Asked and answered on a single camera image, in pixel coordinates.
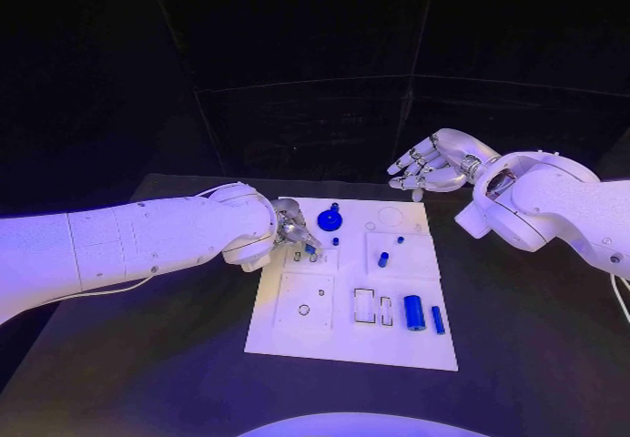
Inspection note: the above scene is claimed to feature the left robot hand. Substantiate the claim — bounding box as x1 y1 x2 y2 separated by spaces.
270 198 324 256

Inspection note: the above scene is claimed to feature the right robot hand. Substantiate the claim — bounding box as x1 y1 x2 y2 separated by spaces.
386 127 503 202

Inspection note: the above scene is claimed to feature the white task board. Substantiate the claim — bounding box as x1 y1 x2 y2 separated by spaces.
244 196 461 372

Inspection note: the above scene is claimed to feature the blue gear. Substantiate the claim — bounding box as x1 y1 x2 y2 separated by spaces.
314 202 349 232

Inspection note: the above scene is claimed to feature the large blue cylinder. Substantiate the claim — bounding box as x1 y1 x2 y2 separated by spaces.
402 294 427 332

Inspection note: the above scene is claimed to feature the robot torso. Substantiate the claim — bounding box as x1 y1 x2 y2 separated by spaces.
238 412 493 437

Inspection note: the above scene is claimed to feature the white cable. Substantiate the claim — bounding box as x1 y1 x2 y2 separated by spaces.
195 181 245 198
40 275 156 306
608 272 630 325

